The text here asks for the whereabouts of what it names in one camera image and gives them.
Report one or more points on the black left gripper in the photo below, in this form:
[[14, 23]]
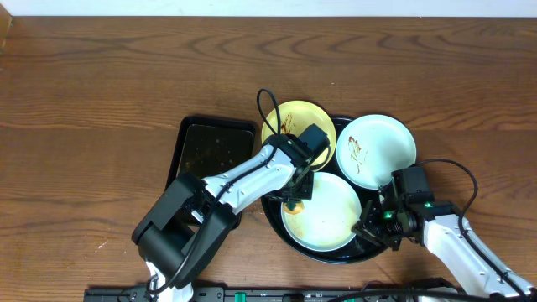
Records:
[[291, 197]]

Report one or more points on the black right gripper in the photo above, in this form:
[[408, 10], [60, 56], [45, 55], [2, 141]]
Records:
[[370, 224]]

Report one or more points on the yellow green sponge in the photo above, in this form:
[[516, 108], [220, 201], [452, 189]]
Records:
[[293, 207]]

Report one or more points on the light blue plate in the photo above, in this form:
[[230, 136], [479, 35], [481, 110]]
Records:
[[371, 147], [326, 220]]

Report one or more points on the yellow plate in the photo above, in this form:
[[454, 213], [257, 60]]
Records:
[[296, 116]]

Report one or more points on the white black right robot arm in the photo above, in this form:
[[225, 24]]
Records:
[[438, 226]]

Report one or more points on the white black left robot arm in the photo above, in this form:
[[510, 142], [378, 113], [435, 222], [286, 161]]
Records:
[[186, 226]]

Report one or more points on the black round tray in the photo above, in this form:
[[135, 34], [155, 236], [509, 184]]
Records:
[[357, 250]]

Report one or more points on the black rectangular tray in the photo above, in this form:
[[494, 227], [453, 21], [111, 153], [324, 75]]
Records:
[[207, 146]]

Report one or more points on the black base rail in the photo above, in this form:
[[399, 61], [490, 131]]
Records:
[[216, 294]]

